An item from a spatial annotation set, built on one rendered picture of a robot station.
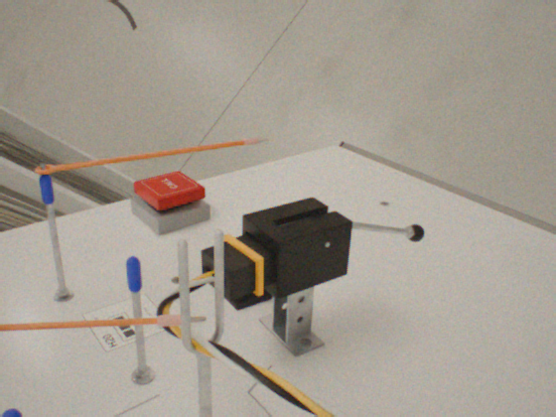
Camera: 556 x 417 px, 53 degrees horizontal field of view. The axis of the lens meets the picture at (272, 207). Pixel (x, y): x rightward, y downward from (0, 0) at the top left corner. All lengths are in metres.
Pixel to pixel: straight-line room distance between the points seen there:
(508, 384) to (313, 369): 0.12
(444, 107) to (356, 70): 0.40
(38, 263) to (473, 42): 1.63
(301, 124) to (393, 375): 1.75
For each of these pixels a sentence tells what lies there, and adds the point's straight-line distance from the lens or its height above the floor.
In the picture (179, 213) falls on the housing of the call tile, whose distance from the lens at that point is 0.52.
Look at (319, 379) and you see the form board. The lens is 0.37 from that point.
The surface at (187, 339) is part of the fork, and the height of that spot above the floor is 1.25.
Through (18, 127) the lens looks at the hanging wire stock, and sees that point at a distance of 1.20.
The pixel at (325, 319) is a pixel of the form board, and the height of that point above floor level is 1.08.
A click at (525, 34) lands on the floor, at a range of 1.88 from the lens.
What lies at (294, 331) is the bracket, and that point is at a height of 1.11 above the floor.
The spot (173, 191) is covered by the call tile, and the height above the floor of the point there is 1.11.
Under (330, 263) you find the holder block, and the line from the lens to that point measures 0.36.
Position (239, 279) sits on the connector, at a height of 1.19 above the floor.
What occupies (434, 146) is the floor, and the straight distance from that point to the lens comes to 1.76.
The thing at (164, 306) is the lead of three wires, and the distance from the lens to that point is 0.29.
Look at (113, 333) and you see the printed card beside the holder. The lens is 0.41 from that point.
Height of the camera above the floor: 1.42
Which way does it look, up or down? 46 degrees down
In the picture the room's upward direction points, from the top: 56 degrees counter-clockwise
